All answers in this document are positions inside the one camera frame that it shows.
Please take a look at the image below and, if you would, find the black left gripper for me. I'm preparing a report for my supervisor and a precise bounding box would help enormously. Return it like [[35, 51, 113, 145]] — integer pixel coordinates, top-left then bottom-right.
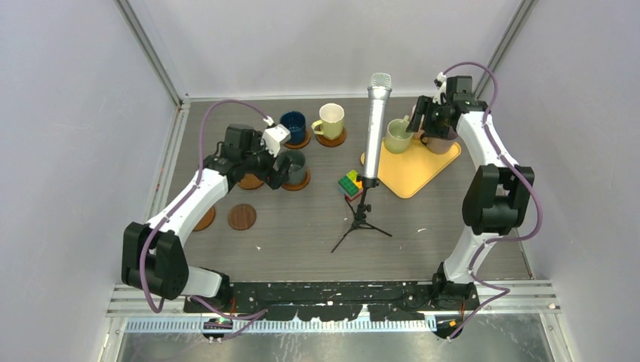
[[242, 133, 292, 189]]

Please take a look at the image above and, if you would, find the dark green mug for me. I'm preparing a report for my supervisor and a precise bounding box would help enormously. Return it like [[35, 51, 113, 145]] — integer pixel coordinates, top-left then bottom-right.
[[275, 149, 307, 185]]

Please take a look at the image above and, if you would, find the brown wooden coaster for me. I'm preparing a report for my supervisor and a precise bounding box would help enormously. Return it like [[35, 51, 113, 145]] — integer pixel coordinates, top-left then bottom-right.
[[237, 173, 264, 190], [282, 168, 311, 192], [315, 128, 346, 148], [285, 130, 311, 149], [193, 207, 216, 232]]

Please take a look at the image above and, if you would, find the light green mug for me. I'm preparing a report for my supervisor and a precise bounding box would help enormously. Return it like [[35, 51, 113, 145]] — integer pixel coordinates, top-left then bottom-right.
[[383, 115, 413, 154]]

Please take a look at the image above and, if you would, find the dark blue mug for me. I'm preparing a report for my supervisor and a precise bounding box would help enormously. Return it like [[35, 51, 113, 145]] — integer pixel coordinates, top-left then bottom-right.
[[279, 111, 306, 146]]

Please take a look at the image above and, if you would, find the dark walnut wooden coaster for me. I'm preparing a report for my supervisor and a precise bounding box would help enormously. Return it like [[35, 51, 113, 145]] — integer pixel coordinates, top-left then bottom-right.
[[227, 204, 257, 231]]

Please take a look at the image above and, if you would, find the yellow tray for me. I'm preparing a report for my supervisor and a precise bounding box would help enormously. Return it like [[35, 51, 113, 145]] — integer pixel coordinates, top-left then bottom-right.
[[377, 140, 461, 199]]

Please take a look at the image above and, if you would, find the cream yellow mug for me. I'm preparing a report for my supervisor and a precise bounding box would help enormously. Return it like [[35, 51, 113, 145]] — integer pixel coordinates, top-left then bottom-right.
[[311, 103, 345, 140]]

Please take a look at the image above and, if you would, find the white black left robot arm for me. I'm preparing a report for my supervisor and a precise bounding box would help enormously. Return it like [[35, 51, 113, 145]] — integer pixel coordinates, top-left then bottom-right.
[[122, 124, 291, 312]]

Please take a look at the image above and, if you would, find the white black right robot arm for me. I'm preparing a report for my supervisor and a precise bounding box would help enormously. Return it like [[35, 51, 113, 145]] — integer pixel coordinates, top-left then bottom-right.
[[407, 73, 534, 310]]

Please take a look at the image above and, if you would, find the pink cream mug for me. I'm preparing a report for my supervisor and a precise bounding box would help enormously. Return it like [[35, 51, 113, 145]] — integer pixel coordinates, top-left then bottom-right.
[[409, 105, 424, 140]]

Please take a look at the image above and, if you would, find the mauve purple mug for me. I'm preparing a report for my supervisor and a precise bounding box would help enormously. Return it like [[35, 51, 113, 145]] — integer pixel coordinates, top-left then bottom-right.
[[426, 131, 458, 155]]

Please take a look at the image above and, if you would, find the silver microphone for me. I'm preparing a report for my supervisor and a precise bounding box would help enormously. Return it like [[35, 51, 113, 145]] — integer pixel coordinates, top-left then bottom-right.
[[362, 72, 392, 188]]

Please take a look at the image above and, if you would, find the colourful toy brick block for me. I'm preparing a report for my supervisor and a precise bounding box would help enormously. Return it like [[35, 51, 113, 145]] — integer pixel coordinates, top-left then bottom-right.
[[338, 170, 364, 202]]

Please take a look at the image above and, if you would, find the black microphone tripod stand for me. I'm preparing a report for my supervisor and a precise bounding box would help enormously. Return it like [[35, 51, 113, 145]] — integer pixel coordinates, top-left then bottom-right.
[[331, 174, 392, 253]]

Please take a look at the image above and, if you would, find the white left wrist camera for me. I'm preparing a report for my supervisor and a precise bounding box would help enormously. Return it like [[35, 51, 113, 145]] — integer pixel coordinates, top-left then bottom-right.
[[261, 116, 291, 158]]

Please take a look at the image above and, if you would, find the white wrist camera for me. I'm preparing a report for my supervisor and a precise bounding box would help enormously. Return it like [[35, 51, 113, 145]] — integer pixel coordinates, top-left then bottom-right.
[[432, 72, 447, 106], [261, 116, 291, 158]]

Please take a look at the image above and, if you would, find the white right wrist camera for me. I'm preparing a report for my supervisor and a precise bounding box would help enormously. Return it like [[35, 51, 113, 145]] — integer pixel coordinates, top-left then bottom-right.
[[432, 72, 447, 106]]

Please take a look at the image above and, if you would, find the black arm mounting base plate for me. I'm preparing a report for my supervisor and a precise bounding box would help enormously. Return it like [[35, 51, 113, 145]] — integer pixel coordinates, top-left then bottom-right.
[[183, 281, 482, 322]]

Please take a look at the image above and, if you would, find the aluminium front rail frame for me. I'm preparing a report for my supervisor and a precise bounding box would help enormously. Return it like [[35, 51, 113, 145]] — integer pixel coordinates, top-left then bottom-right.
[[106, 280, 561, 336]]

